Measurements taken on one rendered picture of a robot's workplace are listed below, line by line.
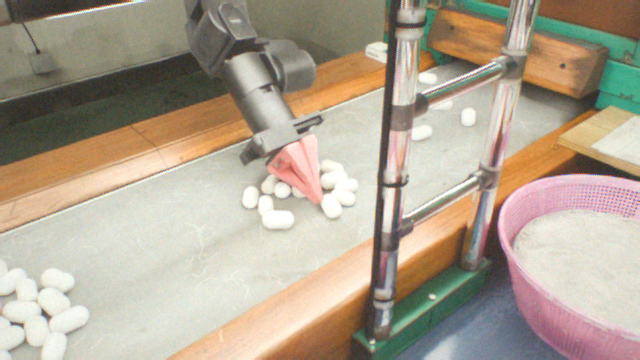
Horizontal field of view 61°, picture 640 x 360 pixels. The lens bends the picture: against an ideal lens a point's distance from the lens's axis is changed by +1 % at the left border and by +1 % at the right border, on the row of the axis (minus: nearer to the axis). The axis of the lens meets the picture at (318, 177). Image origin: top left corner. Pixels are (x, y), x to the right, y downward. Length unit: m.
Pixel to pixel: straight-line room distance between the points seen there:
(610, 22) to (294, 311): 0.65
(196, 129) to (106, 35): 2.02
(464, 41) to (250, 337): 0.68
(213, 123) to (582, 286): 0.53
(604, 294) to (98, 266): 0.53
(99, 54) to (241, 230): 2.24
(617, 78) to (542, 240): 0.35
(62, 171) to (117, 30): 2.09
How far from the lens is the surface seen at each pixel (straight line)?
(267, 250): 0.62
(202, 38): 0.72
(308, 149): 0.65
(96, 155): 0.79
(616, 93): 0.95
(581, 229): 0.73
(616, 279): 0.67
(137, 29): 2.87
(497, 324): 0.66
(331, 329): 0.53
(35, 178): 0.77
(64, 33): 2.75
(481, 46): 0.98
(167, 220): 0.68
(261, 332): 0.50
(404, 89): 0.40
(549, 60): 0.93
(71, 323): 0.57
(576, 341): 0.61
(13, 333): 0.58
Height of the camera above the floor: 1.15
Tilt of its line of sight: 34 degrees down
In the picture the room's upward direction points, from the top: straight up
